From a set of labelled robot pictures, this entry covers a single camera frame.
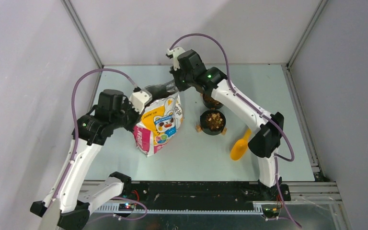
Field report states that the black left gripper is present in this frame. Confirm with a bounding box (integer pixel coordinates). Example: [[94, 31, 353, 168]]
[[111, 97, 144, 132]]

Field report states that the cat food bag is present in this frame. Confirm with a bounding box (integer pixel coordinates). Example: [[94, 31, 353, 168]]
[[133, 81, 184, 157]]

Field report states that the yellow plastic food scoop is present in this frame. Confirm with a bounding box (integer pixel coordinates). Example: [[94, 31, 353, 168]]
[[230, 128, 252, 161]]

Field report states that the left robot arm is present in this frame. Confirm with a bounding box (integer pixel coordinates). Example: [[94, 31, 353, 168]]
[[30, 89, 152, 230]]

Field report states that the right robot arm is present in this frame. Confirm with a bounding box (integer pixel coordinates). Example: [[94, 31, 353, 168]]
[[166, 47, 284, 200]]

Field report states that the pet food kibble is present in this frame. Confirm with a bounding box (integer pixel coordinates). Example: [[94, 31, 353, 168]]
[[207, 109, 225, 131]]

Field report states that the black bowl fishbone print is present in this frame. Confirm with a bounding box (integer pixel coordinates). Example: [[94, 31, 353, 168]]
[[202, 94, 223, 109]]

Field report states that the black bowl paw print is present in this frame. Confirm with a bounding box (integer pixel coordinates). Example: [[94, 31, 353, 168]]
[[197, 109, 227, 136]]

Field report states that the perforated metal strip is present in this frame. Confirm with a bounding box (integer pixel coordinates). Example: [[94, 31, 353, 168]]
[[95, 202, 279, 215]]

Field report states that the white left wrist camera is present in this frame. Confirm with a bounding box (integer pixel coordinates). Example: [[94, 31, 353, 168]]
[[129, 87, 152, 114]]

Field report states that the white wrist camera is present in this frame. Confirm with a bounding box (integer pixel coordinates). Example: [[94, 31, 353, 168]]
[[166, 46, 185, 71], [129, 87, 152, 114]]

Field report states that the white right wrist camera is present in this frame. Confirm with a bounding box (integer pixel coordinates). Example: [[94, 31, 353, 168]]
[[166, 46, 185, 71]]

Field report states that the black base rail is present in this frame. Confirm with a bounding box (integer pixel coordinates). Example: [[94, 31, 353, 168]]
[[120, 181, 291, 207]]

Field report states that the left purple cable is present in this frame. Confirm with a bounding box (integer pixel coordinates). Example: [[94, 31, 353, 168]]
[[49, 68, 148, 221]]

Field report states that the purple cable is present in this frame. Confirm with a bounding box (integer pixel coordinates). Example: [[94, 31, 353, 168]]
[[169, 33, 302, 229], [49, 68, 148, 221]]

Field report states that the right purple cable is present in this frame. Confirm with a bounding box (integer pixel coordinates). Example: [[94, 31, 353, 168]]
[[169, 33, 302, 229]]

